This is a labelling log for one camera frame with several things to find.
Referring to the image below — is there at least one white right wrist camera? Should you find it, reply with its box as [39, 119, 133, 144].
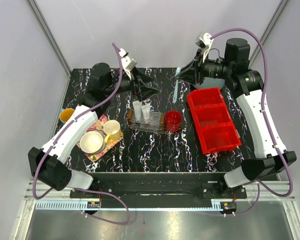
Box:
[195, 32, 214, 62]

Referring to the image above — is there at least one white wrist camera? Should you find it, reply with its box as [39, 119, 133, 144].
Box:
[195, 32, 214, 62]
[119, 48, 137, 79]

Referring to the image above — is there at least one white toothpaste tube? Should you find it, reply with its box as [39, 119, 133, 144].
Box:
[141, 103, 151, 123]
[132, 100, 142, 121]

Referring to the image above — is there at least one clear holder with wooden ends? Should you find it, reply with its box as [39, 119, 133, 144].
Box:
[126, 109, 166, 134]

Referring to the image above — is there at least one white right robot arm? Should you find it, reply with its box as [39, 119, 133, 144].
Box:
[177, 34, 297, 198]

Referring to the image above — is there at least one cream and yellow mug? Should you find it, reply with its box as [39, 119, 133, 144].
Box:
[103, 120, 123, 144]

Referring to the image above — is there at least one blue and yellow mug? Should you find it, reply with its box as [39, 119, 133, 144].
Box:
[59, 108, 75, 123]

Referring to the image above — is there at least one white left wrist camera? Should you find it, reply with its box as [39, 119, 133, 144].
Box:
[119, 48, 137, 79]

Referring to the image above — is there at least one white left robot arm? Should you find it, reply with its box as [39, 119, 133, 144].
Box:
[28, 62, 159, 198]

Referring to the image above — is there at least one grey round plate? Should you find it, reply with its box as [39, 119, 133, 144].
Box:
[194, 77, 225, 90]

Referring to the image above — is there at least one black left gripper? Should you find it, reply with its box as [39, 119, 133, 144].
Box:
[104, 66, 160, 102]

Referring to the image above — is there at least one white scalloped bowl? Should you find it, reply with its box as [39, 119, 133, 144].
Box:
[79, 130, 105, 155]

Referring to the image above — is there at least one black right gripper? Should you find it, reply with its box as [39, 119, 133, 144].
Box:
[175, 48, 233, 86]

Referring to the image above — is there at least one red plastic compartment bin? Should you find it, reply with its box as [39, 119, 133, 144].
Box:
[187, 87, 242, 154]

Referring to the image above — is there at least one blue and white toothbrush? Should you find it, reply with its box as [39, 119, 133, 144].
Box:
[172, 67, 182, 104]

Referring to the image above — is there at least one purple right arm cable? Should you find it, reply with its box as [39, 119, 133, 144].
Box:
[211, 27, 295, 197]

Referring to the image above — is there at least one red translucent cup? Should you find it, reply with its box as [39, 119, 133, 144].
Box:
[165, 110, 182, 132]

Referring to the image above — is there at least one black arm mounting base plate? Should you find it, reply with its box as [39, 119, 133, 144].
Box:
[69, 171, 248, 201]

